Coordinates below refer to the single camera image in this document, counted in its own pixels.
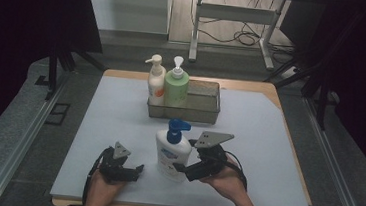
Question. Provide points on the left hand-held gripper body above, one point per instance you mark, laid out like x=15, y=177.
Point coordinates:
x=113, y=170

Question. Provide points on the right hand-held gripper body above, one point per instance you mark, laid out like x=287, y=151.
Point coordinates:
x=209, y=162

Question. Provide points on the white bottle with blue pump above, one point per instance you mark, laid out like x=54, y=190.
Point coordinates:
x=169, y=155

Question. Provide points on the green bottle with white pump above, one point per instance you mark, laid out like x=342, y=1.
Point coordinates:
x=176, y=89

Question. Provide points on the cream pump bottle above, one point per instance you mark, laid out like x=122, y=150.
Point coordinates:
x=156, y=80

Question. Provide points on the person's left hand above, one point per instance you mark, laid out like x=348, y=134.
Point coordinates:
x=101, y=193

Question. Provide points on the person's right hand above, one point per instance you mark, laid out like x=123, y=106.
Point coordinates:
x=229, y=184

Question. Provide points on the pale grey table mat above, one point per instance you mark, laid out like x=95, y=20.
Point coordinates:
x=266, y=163

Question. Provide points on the black metal stand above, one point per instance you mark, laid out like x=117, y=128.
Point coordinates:
x=52, y=71
x=322, y=95

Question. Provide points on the white power strip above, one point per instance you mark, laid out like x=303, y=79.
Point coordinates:
x=290, y=73

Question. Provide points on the white cabinet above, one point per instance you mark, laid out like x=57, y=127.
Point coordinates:
x=129, y=6

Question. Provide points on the dark curtain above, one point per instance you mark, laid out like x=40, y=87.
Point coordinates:
x=19, y=35

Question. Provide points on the black rectangular floor frame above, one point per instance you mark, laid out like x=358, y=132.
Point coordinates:
x=49, y=118

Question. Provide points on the aluminium rail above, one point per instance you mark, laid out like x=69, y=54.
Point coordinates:
x=332, y=169
x=20, y=145

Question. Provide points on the white metal desk frame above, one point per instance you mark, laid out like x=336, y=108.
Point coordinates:
x=234, y=13

